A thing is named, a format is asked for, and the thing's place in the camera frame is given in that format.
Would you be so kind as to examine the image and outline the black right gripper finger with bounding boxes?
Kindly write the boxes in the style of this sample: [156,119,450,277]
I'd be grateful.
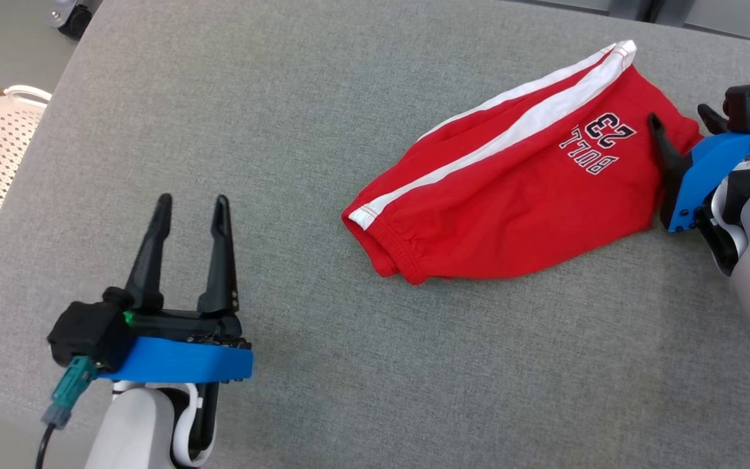
[648,113,688,177]
[697,103,730,134]

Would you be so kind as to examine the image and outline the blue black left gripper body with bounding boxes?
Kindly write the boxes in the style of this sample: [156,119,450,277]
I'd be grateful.
[98,309,253,468]

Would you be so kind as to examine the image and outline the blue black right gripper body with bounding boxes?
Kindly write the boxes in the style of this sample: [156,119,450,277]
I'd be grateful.
[660,127,750,274]

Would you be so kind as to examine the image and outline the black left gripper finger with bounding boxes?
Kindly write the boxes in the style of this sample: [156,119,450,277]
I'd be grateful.
[197,195,239,315]
[124,193,173,310]

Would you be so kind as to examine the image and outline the red shorts with white stripes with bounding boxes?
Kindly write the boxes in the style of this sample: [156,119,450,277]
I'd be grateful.
[341,40,704,286]

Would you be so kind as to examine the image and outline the grey stand leg with caster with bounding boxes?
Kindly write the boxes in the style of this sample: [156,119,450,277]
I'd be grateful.
[48,0,104,40]

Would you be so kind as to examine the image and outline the black left cable teal plug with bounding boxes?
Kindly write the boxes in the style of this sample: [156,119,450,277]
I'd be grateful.
[35,356,97,469]

